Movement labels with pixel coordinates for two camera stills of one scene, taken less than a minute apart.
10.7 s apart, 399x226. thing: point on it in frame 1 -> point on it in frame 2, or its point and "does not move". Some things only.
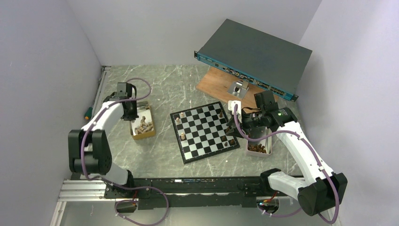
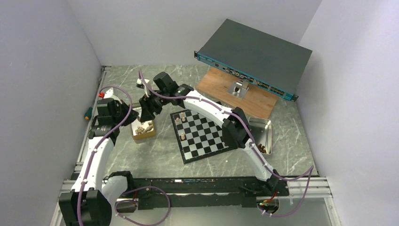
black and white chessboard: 201,132 does not move
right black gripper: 234,131 -> 148,108
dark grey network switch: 256,60 does not move
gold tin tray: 144,126 does not move
